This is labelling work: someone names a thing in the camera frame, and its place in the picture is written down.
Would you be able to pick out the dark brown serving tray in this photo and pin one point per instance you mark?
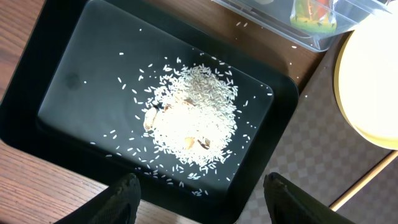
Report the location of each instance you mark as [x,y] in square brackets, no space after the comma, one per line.
[324,156]

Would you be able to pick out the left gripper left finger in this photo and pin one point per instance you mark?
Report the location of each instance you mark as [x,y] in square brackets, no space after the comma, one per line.
[117,204]

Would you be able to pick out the cooked rice pile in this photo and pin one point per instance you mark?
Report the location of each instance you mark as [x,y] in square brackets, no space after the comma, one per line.
[188,122]

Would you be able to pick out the wooden chopstick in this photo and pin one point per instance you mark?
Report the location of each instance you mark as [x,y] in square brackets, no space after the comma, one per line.
[362,182]

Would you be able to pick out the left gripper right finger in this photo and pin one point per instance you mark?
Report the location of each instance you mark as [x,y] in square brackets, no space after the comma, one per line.
[288,204]

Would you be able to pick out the black waste tray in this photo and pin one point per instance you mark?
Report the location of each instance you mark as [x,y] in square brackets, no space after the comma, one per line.
[77,95]

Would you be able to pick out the yellow plate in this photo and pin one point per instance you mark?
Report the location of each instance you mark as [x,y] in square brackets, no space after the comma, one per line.
[365,80]

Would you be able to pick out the clear plastic waste bin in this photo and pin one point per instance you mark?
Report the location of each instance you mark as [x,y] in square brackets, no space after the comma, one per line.
[275,16]

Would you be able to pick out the green snack wrapper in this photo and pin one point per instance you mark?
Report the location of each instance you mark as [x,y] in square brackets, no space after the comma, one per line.
[315,16]

